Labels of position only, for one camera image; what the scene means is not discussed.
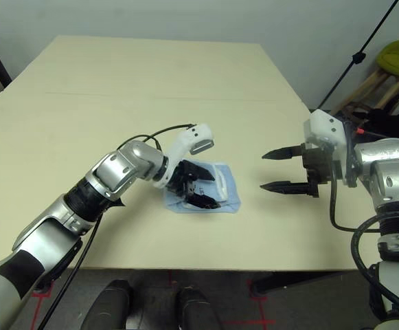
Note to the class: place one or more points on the black tripod stand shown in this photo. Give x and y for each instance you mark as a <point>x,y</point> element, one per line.
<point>357,57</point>

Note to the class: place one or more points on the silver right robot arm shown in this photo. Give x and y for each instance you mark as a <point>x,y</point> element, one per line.
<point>391,165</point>

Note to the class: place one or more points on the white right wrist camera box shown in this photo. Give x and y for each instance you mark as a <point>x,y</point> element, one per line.
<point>324,127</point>

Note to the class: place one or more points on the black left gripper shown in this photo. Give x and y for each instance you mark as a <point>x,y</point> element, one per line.
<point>182,182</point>

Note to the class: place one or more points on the light blue towel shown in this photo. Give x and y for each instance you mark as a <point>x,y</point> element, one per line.
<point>231,187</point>

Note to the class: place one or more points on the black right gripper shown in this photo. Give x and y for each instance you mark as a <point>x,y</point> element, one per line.
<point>319,168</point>

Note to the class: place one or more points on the black office chair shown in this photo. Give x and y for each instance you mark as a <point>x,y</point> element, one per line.
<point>391,120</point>

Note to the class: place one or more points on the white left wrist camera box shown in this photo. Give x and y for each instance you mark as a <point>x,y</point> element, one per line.
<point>199,135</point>

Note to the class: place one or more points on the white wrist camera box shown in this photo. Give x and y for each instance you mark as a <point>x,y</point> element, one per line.
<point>324,127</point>
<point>199,135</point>

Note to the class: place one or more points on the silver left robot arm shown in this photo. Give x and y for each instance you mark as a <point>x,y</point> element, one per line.
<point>116,172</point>

